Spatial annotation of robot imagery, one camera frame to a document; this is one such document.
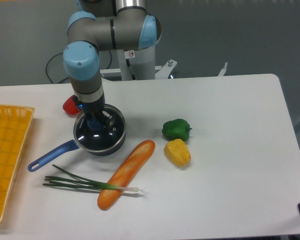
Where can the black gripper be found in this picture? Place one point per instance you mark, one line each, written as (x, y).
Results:
(94, 104)

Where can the glass lid blue knob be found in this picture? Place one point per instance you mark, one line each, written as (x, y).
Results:
(90, 135)

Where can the dark saucepan blue handle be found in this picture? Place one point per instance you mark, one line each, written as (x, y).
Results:
(68, 146)

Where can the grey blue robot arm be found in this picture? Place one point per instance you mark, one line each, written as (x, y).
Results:
(102, 25)

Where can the red bell pepper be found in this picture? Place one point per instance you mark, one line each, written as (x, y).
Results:
(70, 107)

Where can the orange baguette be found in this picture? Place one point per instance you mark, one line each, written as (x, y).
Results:
(119, 181)

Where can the green bell pepper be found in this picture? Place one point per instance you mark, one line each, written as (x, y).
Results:
(176, 129)

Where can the yellow bell pepper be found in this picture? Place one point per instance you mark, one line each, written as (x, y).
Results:
(177, 152)

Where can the green spring onion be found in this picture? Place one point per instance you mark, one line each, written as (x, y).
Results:
(78, 182)

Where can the yellow woven basket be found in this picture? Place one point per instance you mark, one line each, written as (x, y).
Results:
(15, 122)

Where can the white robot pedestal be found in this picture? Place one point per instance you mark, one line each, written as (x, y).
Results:
(136, 37)

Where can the white pedestal base frame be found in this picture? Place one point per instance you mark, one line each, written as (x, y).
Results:
(161, 71)

